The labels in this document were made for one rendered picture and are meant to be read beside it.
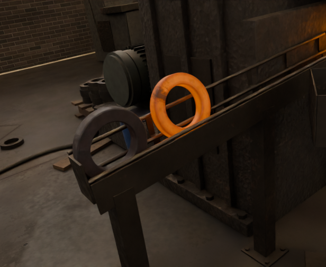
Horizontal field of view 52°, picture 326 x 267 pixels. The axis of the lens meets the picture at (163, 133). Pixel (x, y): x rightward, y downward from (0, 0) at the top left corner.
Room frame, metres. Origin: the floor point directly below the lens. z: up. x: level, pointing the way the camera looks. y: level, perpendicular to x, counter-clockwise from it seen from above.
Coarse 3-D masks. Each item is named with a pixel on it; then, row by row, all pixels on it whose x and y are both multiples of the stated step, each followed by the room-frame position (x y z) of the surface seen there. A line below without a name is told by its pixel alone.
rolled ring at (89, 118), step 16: (96, 112) 0.73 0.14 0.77; (112, 112) 0.74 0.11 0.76; (128, 112) 0.76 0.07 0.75; (80, 128) 0.71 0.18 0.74; (96, 128) 0.71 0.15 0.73; (128, 128) 0.78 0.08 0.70; (144, 128) 0.78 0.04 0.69; (80, 144) 0.69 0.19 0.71; (144, 144) 0.77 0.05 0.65; (80, 160) 0.68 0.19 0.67
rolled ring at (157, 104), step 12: (168, 84) 0.88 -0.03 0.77; (180, 84) 0.90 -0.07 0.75; (192, 84) 0.92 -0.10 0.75; (156, 96) 0.85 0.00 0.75; (204, 96) 0.92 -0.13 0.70; (156, 108) 0.84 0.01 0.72; (204, 108) 0.91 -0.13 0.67; (156, 120) 0.84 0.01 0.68; (168, 120) 0.84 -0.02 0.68; (168, 132) 0.83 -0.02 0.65
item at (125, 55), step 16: (128, 48) 2.31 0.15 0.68; (144, 48) 2.29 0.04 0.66; (112, 64) 2.21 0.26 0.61; (128, 64) 2.11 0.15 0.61; (144, 64) 2.17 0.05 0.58; (112, 80) 2.25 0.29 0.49; (128, 80) 2.08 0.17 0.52; (144, 80) 2.13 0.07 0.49; (112, 96) 2.29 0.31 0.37; (128, 96) 2.09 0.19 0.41; (144, 96) 2.17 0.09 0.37; (112, 128) 2.28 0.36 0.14
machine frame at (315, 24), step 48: (144, 0) 1.60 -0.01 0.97; (192, 0) 1.37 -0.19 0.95; (240, 0) 1.17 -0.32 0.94; (288, 0) 1.31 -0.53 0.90; (192, 48) 1.40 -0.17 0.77; (240, 48) 1.18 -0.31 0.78; (240, 96) 1.19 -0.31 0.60; (240, 144) 1.20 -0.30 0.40; (288, 144) 1.22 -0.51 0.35; (192, 192) 1.40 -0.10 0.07; (240, 192) 1.21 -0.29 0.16; (288, 192) 1.23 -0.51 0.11
